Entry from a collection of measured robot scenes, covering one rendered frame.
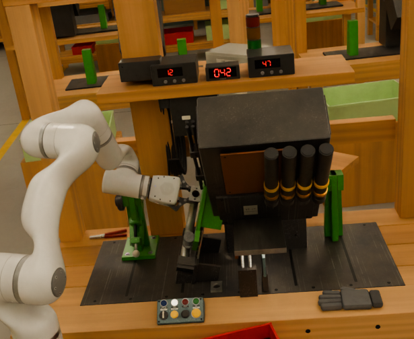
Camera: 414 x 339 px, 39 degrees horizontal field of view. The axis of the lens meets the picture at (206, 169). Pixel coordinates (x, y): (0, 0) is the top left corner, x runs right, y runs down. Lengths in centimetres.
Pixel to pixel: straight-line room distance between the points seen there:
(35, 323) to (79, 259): 86
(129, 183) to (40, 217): 55
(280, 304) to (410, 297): 41
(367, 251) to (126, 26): 119
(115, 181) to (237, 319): 61
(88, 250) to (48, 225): 93
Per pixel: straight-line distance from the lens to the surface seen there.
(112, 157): 188
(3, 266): 151
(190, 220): 212
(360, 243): 227
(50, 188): 155
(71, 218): 247
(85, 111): 172
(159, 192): 201
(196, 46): 881
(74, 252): 245
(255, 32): 214
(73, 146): 157
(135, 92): 207
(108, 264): 228
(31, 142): 165
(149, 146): 227
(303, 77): 205
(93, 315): 204
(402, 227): 243
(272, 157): 154
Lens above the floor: 210
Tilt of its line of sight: 24 degrees down
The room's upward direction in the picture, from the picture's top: 6 degrees counter-clockwise
